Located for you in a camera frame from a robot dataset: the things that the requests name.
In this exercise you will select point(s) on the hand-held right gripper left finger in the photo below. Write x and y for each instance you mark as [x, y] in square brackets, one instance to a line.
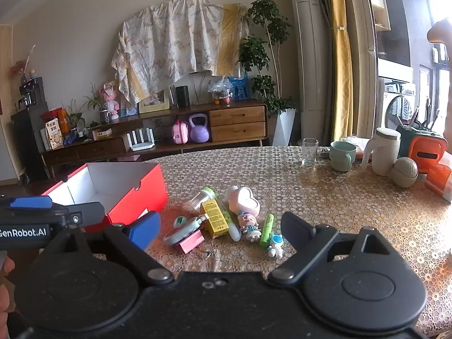
[144, 231]

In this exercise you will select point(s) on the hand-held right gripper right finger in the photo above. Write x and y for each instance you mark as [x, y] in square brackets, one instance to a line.
[295, 231]

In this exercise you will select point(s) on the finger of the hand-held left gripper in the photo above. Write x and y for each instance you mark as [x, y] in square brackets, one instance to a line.
[30, 203]
[84, 213]

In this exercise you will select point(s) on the red cardboard box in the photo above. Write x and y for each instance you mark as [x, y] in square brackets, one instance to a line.
[141, 197]

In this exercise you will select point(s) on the pink binder clip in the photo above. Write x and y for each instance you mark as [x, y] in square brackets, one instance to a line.
[191, 242]

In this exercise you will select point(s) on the clear jar with silver lid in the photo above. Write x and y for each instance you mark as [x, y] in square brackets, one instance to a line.
[197, 203]

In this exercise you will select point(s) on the white tube with green cap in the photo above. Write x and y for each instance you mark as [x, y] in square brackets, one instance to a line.
[235, 232]

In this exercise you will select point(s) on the yellow small box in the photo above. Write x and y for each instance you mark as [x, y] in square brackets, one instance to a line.
[215, 219]

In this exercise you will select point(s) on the person's left hand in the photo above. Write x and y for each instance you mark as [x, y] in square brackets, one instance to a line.
[5, 289]

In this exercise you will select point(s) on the white and blue robot figurine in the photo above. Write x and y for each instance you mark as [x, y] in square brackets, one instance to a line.
[276, 243]

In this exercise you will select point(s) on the small doll figurine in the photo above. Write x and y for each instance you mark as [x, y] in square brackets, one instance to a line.
[248, 224]

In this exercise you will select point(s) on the pink heart-shaped case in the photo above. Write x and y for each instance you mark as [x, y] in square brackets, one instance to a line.
[247, 201]

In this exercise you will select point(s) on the black cabinet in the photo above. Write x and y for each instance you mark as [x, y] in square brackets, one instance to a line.
[28, 144]

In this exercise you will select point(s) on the pink flat object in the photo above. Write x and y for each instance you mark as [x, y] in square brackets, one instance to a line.
[127, 157]

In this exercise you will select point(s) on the white and brown snack package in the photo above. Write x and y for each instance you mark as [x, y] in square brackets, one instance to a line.
[53, 134]

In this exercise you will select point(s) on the blue toy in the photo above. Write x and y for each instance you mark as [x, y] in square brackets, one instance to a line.
[72, 137]

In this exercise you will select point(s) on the clear drinking glass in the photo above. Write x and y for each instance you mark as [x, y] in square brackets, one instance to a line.
[310, 152]

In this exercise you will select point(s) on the yellow and white box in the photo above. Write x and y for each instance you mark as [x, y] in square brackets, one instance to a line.
[102, 133]

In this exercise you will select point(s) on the pale green mug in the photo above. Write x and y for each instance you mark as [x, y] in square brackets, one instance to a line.
[340, 157]

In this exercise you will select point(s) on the white router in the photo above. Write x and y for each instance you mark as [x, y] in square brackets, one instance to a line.
[141, 143]

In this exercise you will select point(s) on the orange package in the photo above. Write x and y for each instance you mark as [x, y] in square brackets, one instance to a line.
[63, 120]

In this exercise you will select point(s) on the small leafy potted plant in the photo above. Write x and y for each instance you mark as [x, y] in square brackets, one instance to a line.
[76, 116]

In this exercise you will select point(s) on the potted plant in patterned vase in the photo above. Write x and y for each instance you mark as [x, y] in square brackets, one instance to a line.
[104, 114]

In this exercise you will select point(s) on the pink toy case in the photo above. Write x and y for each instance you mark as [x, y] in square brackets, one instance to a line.
[180, 133]

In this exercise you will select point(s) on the white planter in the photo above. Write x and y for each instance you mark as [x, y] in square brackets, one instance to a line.
[284, 127]

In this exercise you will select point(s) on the black coffee machine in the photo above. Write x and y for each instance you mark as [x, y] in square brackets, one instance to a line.
[31, 91]

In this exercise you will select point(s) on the purple kettlebell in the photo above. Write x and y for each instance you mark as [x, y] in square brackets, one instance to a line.
[199, 132]

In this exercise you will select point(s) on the pink plush doll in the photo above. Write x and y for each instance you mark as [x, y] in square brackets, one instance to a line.
[111, 100]

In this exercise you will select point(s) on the white lidded mug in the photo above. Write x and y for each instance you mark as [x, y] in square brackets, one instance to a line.
[383, 155]

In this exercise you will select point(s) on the wooden sideboard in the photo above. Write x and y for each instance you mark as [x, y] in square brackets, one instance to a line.
[236, 127]

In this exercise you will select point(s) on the round pale green container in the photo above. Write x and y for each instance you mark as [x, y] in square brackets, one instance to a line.
[404, 173]

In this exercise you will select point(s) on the dried flower vase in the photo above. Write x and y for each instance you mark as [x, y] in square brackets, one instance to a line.
[23, 69]

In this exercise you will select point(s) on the black speaker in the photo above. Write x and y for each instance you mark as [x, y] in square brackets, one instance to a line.
[182, 96]

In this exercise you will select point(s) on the green knife holder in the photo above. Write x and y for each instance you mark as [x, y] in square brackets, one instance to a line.
[406, 130]

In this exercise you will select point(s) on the orange packet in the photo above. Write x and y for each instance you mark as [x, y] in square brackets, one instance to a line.
[439, 180]

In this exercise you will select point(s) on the plastic bag of fruit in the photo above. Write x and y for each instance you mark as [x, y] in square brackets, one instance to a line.
[219, 90]

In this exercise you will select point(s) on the white washing machine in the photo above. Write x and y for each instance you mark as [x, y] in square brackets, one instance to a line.
[397, 102]

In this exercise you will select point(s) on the beige standing air conditioner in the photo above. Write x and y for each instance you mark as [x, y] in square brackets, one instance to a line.
[312, 60]

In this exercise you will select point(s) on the yellow curtain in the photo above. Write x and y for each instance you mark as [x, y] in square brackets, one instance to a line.
[340, 60]

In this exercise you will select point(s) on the printed cloth cover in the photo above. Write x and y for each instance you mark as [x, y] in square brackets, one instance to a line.
[169, 39]

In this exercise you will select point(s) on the tall green houseplant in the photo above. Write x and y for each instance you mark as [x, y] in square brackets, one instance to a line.
[263, 17]

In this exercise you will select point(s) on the picture frame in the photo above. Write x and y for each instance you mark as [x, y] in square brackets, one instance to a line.
[155, 105]

